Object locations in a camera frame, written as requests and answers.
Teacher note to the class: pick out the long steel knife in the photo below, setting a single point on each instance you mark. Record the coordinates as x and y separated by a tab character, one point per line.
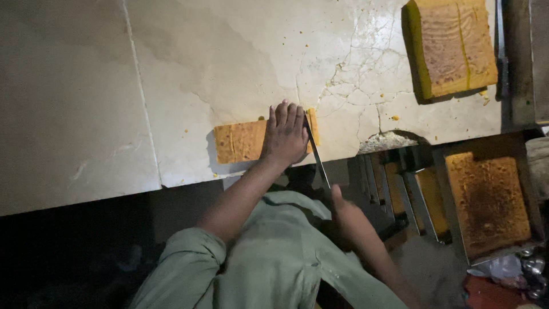
316	153

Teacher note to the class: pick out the person's green shirt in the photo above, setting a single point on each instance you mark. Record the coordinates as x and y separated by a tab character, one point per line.
270	261

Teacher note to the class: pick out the crumpled plastic bags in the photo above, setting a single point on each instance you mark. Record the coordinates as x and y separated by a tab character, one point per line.
510	270

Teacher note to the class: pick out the yellow sponge cake slab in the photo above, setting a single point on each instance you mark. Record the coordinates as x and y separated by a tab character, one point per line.
242	141

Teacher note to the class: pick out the stack of metal baking trays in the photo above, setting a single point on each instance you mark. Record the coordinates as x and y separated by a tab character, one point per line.
396	195

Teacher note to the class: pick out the large sponge cake block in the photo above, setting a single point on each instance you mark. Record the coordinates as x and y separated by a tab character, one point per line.
453	45

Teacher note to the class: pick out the thin cut cake strip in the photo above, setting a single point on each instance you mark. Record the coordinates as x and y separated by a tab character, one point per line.
313	125

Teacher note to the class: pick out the person's left hand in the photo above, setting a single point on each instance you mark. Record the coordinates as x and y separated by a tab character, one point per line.
285	141

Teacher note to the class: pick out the person's right hand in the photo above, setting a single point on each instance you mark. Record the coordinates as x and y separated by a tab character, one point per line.
347	214

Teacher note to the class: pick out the metal baking tray with cake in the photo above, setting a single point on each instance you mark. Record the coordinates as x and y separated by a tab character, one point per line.
487	201

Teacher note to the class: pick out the red plastic container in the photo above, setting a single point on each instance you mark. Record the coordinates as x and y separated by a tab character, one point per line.
493	296

